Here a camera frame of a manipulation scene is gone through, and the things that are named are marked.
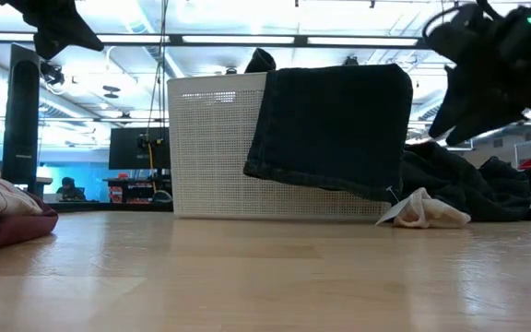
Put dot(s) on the beige sock with tag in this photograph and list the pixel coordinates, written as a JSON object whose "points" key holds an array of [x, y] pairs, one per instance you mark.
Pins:
{"points": [[431, 212]]}

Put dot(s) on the black monitor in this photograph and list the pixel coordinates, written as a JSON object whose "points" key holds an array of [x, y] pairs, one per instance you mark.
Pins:
{"points": [[127, 147]]}

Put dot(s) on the red object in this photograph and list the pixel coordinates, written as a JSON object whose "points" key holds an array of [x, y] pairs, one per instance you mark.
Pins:
{"points": [[527, 164]]}

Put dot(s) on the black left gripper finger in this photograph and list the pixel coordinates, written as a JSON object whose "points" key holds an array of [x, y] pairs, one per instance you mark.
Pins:
{"points": [[46, 43], [79, 34]]}

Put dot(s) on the white perforated plastic basket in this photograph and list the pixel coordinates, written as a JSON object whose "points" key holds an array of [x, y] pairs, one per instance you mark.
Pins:
{"points": [[210, 152]]}

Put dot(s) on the dark desk with red boxes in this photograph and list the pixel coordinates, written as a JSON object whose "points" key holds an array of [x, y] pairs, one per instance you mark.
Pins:
{"points": [[132, 189]]}

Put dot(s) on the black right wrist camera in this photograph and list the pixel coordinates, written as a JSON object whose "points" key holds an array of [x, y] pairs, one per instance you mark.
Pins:
{"points": [[459, 41]]}

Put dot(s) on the black garment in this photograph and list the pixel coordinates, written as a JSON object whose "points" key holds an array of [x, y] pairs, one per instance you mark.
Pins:
{"points": [[454, 184]]}

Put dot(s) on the black ceiling device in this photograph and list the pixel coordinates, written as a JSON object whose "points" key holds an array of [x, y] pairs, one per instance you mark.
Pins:
{"points": [[351, 60]]}

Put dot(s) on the maroon garment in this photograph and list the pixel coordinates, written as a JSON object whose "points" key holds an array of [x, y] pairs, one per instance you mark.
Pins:
{"points": [[12, 228]]}

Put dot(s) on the dark blue denim jeans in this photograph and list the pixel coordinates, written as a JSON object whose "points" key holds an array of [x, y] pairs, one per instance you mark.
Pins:
{"points": [[334, 129]]}

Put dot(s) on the black upright column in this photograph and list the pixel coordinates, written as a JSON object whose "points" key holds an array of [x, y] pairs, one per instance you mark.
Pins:
{"points": [[21, 120]]}

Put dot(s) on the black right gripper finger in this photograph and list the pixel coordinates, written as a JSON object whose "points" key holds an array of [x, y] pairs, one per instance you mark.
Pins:
{"points": [[482, 126], [445, 106]]}

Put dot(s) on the black aluminium table frame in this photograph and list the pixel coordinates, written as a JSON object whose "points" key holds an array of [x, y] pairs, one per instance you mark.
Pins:
{"points": [[109, 207]]}

